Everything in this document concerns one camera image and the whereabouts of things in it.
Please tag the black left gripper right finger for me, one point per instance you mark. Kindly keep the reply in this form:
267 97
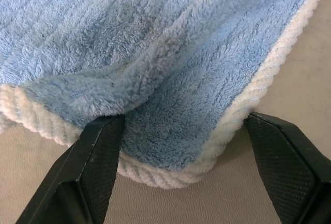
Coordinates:
287 167

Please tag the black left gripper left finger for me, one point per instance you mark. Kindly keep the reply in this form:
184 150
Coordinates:
85 172

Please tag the blue towel with white border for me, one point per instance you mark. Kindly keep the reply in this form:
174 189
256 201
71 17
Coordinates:
144 53

